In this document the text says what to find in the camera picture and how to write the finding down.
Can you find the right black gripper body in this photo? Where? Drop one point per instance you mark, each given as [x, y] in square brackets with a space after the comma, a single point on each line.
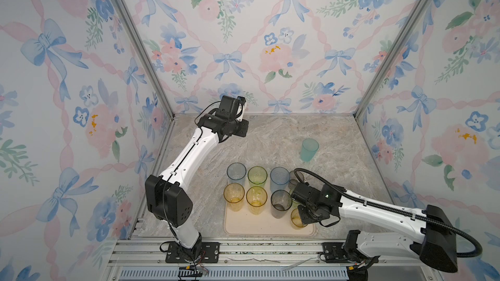
[307, 214]

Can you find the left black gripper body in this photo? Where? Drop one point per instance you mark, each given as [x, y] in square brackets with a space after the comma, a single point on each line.
[240, 129]

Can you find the small yellow plastic cup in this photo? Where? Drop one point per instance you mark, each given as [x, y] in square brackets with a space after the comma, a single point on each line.
[296, 221]

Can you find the tall grey plastic cup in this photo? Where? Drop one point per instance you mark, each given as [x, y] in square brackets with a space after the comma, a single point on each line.
[281, 202]

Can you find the light blue plastic cup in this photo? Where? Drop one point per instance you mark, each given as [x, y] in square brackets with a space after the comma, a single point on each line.
[236, 173]

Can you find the blue ribbed plastic cup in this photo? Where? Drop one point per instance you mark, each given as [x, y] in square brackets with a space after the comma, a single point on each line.
[280, 178]

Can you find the tall green plastic cup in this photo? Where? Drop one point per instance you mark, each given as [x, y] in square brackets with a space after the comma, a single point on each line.
[257, 176]

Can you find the tall yellow plastic cup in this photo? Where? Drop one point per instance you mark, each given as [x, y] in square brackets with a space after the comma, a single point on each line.
[256, 197]

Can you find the tall orange plastic cup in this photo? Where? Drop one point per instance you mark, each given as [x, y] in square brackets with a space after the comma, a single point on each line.
[234, 194]

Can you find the small grey plastic cup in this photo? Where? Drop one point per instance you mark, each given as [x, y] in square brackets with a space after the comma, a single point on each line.
[295, 179]

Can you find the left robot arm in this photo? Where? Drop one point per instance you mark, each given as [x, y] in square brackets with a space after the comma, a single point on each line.
[166, 194]

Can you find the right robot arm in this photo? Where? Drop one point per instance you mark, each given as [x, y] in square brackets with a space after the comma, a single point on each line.
[425, 234]

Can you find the beige plastic tray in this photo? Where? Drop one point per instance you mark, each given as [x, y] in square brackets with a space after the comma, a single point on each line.
[262, 220]

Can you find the teal plastic cup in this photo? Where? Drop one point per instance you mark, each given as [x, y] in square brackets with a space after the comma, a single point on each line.
[309, 149]

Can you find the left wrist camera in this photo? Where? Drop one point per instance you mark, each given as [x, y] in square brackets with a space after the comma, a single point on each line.
[231, 108]

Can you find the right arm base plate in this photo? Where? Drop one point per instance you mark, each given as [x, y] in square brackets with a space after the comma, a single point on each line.
[334, 253]

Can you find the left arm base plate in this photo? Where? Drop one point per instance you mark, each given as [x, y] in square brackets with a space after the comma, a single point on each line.
[204, 252]

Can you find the aluminium front rail frame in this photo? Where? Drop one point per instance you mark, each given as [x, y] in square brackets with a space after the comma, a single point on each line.
[265, 259]

